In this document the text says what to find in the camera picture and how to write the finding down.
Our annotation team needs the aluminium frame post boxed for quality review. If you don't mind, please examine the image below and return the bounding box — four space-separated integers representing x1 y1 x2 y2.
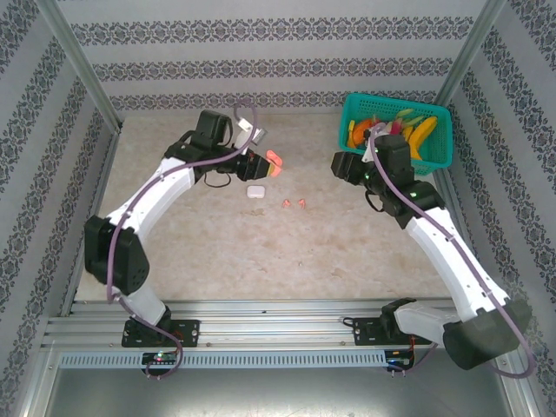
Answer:
34 0 123 134
434 0 507 106

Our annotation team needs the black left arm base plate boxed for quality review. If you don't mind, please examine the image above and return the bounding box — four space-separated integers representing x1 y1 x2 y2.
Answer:
121 319 201 348

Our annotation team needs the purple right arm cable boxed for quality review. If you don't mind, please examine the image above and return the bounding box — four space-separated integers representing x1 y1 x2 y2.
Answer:
367 125 536 381

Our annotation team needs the aluminium mounting rail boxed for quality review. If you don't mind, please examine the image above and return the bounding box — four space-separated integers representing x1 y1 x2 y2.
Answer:
41 299 509 348

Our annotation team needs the aluminium side rail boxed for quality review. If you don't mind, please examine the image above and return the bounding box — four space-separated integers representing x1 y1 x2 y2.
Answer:
60 129 125 318
434 167 496 314

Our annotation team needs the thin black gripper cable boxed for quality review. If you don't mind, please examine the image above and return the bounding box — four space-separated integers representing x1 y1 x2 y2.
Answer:
202 167 230 189
366 189 386 214

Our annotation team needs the thin black left gripper cable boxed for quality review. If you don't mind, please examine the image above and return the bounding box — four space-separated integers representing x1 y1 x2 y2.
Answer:
202 167 230 189

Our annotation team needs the slotted grey cable duct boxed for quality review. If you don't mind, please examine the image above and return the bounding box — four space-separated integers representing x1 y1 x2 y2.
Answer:
58 350 387 369

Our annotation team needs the teal plastic basket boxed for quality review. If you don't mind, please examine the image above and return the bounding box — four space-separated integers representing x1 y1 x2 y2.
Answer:
338 92 453 176

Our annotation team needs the grey metal front panel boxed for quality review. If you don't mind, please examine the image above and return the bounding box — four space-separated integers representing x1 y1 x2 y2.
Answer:
25 347 535 417

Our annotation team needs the yellow toy banana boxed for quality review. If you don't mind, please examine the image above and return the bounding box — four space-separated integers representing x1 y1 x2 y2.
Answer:
407 116 439 161

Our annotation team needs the pink earbud charging case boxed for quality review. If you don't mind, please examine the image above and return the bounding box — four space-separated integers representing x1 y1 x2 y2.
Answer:
264 149 284 178

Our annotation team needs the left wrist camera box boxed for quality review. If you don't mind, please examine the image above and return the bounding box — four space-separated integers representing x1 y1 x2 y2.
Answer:
234 116 268 149

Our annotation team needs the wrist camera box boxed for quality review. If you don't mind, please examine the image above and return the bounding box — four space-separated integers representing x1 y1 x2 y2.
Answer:
362 122 387 165
234 116 268 149

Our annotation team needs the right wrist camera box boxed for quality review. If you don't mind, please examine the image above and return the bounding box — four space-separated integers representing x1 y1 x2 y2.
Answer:
362 122 387 165

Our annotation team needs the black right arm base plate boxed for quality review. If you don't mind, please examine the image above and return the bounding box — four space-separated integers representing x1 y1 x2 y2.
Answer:
352 316 434 347

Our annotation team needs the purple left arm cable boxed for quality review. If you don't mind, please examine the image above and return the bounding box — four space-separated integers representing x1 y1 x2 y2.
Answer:
105 98 260 381

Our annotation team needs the thin black right gripper cable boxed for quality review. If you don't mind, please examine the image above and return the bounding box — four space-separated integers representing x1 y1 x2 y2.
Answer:
366 189 386 214

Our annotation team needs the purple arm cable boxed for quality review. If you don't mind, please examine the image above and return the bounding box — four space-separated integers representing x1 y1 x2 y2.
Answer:
105 98 260 381
367 125 536 381

